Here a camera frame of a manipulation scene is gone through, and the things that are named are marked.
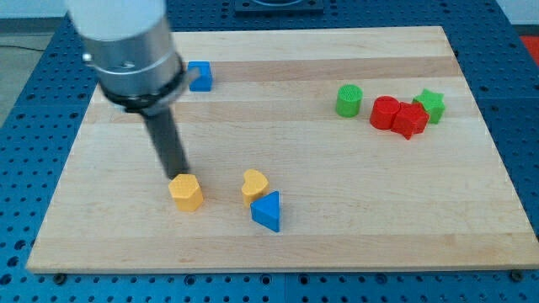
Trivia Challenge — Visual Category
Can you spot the green cylinder block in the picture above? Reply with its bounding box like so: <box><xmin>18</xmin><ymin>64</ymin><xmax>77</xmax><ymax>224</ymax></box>
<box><xmin>335</xmin><ymin>84</ymin><xmax>363</xmax><ymax>118</ymax></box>

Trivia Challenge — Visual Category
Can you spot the yellow hexagon block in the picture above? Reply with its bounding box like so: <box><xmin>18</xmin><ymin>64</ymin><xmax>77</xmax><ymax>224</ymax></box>
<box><xmin>168</xmin><ymin>174</ymin><xmax>204</xmax><ymax>212</ymax></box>

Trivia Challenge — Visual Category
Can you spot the green star block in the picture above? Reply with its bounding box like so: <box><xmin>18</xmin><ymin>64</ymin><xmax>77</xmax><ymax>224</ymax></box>
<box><xmin>413</xmin><ymin>88</ymin><xmax>446</xmax><ymax>124</ymax></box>

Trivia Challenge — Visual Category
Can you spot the blue cube block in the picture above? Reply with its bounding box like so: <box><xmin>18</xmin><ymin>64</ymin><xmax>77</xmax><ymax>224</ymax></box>
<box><xmin>188</xmin><ymin>61</ymin><xmax>213</xmax><ymax>92</ymax></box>

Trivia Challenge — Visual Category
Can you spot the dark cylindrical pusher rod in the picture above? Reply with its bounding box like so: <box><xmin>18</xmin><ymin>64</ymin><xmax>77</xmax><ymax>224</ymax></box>
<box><xmin>143</xmin><ymin>108</ymin><xmax>189</xmax><ymax>179</ymax></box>

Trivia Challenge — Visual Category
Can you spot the red cylinder block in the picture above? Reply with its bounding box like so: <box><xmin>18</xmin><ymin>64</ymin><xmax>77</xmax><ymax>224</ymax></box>
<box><xmin>370</xmin><ymin>95</ymin><xmax>400</xmax><ymax>130</ymax></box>

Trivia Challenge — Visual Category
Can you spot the blue triangle block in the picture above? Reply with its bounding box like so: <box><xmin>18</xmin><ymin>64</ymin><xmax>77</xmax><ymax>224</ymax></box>
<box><xmin>250</xmin><ymin>191</ymin><xmax>280</xmax><ymax>232</ymax></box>

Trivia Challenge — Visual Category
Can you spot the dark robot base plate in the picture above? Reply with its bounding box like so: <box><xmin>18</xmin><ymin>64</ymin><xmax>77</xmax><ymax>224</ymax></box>
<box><xmin>233</xmin><ymin>0</ymin><xmax>324</xmax><ymax>14</ymax></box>

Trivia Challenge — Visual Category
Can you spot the red star block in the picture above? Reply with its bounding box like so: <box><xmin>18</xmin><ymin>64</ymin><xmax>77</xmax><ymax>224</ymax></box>
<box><xmin>391</xmin><ymin>103</ymin><xmax>430</xmax><ymax>140</ymax></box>

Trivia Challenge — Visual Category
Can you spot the light wooden board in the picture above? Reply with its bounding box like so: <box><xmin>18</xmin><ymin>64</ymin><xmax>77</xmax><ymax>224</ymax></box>
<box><xmin>27</xmin><ymin>26</ymin><xmax>538</xmax><ymax>274</ymax></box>

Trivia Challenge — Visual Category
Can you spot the yellow heart block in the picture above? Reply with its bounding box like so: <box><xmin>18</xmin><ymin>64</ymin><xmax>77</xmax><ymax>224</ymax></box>
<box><xmin>241</xmin><ymin>168</ymin><xmax>270</xmax><ymax>207</ymax></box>

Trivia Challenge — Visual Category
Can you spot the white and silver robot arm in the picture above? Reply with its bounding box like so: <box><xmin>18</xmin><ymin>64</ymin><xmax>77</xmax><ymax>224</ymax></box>
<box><xmin>66</xmin><ymin>0</ymin><xmax>200</xmax><ymax>115</ymax></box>

